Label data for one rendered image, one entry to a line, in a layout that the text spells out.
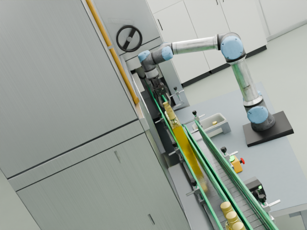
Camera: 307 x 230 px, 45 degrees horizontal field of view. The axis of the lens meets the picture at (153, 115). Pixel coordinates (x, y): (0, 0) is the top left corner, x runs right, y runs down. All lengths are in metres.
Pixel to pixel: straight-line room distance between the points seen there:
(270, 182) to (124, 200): 0.75
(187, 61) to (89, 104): 4.63
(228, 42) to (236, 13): 4.14
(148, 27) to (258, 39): 3.51
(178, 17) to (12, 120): 4.64
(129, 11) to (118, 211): 1.81
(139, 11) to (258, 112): 1.38
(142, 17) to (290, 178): 1.77
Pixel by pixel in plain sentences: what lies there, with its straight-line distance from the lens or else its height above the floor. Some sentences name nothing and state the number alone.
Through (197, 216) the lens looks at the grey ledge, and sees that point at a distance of 1.72.
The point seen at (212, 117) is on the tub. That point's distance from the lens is 2.66.
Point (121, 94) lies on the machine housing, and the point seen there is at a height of 1.52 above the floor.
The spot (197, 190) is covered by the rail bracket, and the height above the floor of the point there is 0.96.
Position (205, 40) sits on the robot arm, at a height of 1.42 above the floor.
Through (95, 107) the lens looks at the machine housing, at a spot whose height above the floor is 1.52.
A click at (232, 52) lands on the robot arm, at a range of 2.06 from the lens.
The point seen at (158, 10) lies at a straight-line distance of 5.88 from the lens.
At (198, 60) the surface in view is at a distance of 6.09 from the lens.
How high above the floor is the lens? 1.90
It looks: 20 degrees down
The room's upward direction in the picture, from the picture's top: 25 degrees counter-clockwise
